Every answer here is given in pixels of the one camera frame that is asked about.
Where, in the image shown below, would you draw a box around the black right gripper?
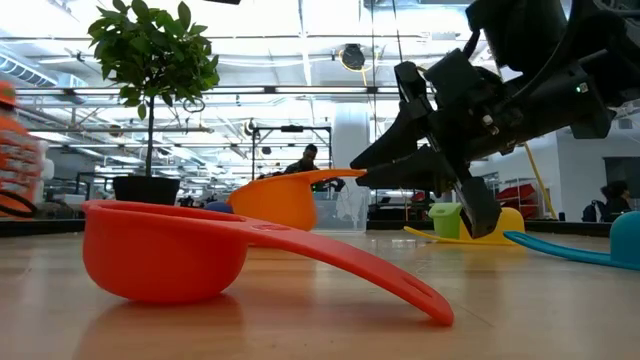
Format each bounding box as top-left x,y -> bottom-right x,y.
349,48 -> 617,240

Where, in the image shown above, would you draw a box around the green measuring cup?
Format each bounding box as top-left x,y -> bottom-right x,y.
428,202 -> 464,240

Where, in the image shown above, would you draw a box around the yellow measuring cup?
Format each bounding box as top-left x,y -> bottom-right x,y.
403,206 -> 526,247

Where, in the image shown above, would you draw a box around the orange measuring cup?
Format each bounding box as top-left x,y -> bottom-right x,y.
227,168 -> 369,232

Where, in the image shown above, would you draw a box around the dark blue measuring cup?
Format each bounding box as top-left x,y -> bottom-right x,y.
203,200 -> 235,215

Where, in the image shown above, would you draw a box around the light blue measuring cup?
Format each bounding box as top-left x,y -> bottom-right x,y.
503,210 -> 640,272

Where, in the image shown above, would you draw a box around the red measuring cup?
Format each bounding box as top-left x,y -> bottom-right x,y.
81,199 -> 455,327

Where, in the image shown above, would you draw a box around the person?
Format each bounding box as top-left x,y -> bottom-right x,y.
283,143 -> 321,176
582,179 -> 634,223
0,81 -> 50,220

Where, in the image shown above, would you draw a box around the shelf with red bins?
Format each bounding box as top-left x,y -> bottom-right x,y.
494,182 -> 540,220

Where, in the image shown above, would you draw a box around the potted green plant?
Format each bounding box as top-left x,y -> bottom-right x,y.
87,0 -> 221,206

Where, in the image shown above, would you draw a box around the black gantry frame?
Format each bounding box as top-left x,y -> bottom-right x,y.
251,124 -> 335,194

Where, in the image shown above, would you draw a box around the long yellow cable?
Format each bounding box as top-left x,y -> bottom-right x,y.
523,142 -> 557,220

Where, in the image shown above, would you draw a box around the dark wall screen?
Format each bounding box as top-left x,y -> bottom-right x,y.
602,156 -> 640,199

